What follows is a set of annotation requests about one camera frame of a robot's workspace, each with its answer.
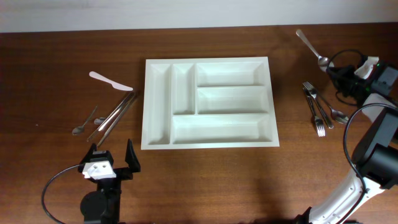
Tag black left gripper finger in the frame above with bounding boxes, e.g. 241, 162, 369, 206
80, 143, 97, 164
125, 139, 141, 172

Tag large steel spoon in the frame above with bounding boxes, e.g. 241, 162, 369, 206
295, 29, 334, 72
315, 88, 348, 124

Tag steel fork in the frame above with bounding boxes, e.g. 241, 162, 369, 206
303, 88, 326, 137
303, 82, 334, 129

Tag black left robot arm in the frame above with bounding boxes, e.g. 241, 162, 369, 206
78, 144, 132, 224

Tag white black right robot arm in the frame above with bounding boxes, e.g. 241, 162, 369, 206
291, 63, 397, 223

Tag small steel teaspoon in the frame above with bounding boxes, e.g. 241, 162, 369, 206
72, 106, 98, 136
94, 117, 106, 125

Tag steel kitchen tongs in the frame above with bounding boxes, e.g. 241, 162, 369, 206
86, 91, 138, 147

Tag pink plastic knife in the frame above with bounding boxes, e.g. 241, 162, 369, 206
89, 71, 134, 91

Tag white plastic cutlery tray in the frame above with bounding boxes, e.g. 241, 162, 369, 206
141, 57, 280, 150

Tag black left camera cable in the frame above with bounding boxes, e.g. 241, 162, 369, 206
41, 164, 82, 224

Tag black camera cable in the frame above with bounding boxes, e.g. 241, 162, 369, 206
41, 164, 82, 224
328, 49, 398, 224

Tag black right camera cable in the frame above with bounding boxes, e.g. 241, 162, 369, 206
328, 49, 398, 224

